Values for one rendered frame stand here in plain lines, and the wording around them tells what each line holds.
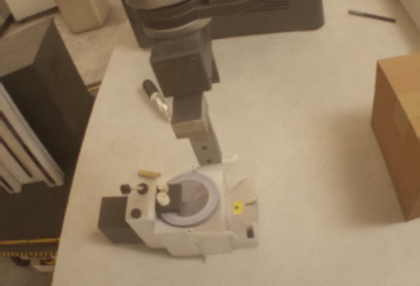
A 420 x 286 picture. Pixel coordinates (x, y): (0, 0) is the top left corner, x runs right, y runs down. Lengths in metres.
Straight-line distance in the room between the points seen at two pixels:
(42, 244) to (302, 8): 1.25
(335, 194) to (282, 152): 0.13
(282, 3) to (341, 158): 0.39
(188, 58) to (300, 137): 0.39
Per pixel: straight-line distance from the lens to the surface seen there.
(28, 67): 1.42
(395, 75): 0.61
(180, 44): 0.37
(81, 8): 3.13
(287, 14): 0.92
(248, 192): 0.57
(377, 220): 0.63
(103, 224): 0.61
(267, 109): 0.77
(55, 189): 1.66
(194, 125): 0.37
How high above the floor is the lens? 1.45
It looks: 46 degrees down
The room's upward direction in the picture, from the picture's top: 19 degrees counter-clockwise
